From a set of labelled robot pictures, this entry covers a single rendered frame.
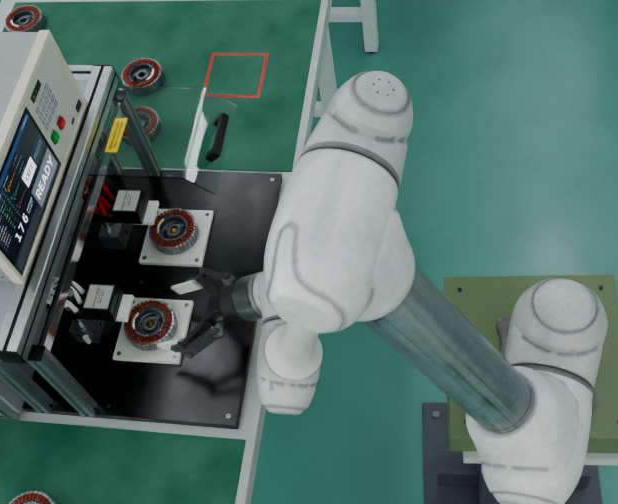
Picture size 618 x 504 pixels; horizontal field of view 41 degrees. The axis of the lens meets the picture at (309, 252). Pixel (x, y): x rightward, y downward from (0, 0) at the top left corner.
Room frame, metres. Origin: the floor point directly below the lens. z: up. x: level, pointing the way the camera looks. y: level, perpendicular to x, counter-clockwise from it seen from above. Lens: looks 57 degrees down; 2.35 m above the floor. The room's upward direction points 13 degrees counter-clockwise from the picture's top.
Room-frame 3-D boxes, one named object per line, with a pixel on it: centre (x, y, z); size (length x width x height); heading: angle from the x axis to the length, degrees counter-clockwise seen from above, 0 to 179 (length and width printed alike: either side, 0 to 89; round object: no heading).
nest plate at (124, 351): (0.90, 0.37, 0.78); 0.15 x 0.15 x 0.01; 71
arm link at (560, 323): (0.58, -0.39, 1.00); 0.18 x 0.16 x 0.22; 151
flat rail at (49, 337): (1.04, 0.43, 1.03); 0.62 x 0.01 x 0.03; 161
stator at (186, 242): (1.13, 0.29, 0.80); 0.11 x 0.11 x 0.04
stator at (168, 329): (0.90, 0.37, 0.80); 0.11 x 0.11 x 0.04
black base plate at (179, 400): (1.02, 0.35, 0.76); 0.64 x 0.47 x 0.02; 161
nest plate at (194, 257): (1.13, 0.29, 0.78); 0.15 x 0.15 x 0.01; 71
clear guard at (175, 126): (1.21, 0.27, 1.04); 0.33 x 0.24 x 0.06; 71
